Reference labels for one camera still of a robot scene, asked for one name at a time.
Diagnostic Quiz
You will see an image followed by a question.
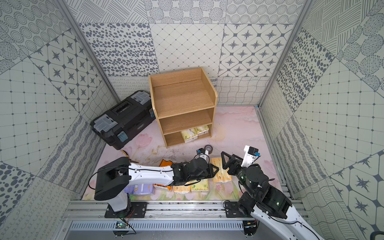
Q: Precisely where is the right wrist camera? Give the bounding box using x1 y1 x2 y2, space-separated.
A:
241 145 261 168

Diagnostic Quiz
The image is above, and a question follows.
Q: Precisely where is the beige tissue pack shelf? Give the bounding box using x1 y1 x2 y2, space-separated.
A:
173 186 191 195

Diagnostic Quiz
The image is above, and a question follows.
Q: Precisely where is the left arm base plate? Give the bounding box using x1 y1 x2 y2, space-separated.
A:
104 202 148 219

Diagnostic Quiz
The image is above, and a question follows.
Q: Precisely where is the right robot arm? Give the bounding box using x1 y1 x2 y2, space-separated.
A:
221 152 322 240

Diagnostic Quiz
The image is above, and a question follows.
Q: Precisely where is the orange tissue pack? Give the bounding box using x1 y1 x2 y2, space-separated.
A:
153 159 173 192

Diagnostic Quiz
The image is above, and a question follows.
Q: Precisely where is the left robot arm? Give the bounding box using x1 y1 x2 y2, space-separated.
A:
94 157 219 212

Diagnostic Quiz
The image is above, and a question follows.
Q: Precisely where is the green tissue pack shelf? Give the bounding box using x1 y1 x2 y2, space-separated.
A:
191 179 209 192

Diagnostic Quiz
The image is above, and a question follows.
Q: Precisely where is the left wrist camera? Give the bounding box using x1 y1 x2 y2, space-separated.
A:
196 148 210 164

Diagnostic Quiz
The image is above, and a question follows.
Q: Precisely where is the black plastic toolbox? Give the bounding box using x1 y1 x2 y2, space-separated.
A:
91 91 156 150

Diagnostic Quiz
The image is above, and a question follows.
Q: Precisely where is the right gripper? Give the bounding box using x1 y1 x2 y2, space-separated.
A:
222 151 258 199

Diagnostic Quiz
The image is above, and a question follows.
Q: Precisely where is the green tissue pack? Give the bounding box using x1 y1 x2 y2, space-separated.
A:
181 128 198 143
195 125 210 136

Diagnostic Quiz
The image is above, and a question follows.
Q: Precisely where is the aluminium mounting rail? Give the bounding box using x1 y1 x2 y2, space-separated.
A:
64 201 244 220

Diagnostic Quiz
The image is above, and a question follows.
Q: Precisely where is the yellow tissue pack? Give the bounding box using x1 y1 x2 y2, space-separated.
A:
211 158 232 184

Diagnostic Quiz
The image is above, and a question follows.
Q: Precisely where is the purple tissue pack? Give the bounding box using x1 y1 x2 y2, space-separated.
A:
124 185 138 195
133 184 154 196

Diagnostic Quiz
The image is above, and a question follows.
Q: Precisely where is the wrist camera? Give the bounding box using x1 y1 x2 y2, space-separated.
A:
196 148 210 164
241 145 261 168

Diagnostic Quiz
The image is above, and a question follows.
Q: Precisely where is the grey tape roll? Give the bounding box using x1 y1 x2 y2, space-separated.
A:
205 145 213 154

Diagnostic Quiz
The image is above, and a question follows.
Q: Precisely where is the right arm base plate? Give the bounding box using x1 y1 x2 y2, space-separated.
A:
223 200 256 218

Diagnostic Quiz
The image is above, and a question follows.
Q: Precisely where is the wooden shelf unit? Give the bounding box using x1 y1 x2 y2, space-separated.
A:
149 68 218 148

